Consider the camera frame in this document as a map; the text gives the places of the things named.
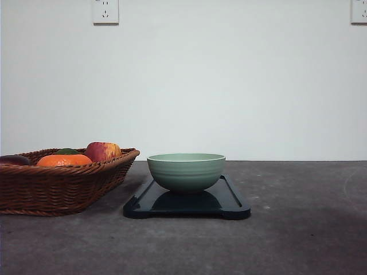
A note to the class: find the brown wicker basket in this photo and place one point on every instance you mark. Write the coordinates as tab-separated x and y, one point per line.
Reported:
37	189

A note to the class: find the white wall socket right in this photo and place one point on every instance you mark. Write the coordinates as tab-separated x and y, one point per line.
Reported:
358	9

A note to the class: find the red yellow apple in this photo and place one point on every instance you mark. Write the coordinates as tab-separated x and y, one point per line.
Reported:
103	151

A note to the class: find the dark purple fruit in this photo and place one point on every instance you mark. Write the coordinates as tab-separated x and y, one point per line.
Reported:
14	160

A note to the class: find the white wall socket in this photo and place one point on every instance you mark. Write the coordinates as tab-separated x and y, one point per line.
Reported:
105	13
358	9

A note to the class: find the dark green fruit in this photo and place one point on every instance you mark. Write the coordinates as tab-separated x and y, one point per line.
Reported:
67	151

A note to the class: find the light green ceramic bowl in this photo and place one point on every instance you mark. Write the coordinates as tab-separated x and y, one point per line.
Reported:
186	172

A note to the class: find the orange tangerine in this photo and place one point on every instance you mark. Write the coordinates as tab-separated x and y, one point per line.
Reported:
63	160

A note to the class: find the white wall socket left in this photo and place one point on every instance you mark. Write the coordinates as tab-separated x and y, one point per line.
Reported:
105	13

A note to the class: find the dark teal rectangular tray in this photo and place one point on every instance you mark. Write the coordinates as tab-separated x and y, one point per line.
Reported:
223	201

